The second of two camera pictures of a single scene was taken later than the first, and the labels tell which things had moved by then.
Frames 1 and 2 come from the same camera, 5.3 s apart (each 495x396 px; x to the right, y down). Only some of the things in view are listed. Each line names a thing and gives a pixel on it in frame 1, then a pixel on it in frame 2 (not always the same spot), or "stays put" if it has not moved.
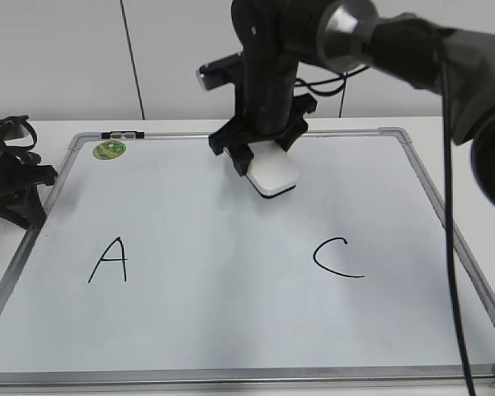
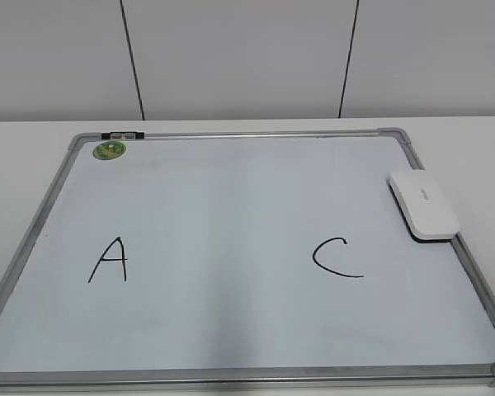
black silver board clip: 123,135 stays put
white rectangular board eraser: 272,170 → 426,214
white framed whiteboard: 161,270 stays put
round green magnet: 109,149 stays put
